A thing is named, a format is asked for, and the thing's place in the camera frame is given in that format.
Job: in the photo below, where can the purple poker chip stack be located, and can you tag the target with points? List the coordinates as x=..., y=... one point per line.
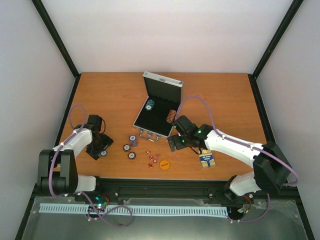
x=133, y=140

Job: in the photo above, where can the blue playing card box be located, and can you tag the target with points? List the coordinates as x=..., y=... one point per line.
x=206, y=159

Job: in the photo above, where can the blue poker chip stack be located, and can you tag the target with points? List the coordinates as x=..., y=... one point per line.
x=149, y=105
x=103, y=153

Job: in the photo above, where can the light blue cable duct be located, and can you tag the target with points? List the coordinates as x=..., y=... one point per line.
x=136, y=210

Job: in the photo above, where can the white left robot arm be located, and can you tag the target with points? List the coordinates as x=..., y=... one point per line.
x=57, y=170

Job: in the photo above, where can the aluminium poker case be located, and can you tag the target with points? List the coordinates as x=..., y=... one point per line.
x=167, y=94

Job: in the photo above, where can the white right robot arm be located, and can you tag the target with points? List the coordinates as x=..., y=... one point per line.
x=270, y=168

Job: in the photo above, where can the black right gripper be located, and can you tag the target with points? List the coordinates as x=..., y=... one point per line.
x=179, y=145

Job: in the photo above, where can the orange dealer button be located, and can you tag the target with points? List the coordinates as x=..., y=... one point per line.
x=164, y=165

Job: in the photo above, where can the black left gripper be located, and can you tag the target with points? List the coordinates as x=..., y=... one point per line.
x=94, y=153

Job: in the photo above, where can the red poker chip stack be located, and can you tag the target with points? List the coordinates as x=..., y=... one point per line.
x=171, y=116

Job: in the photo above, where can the brown poker chip stack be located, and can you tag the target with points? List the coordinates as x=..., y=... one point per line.
x=127, y=148

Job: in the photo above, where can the black poker chip stack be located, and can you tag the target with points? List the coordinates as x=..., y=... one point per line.
x=132, y=155

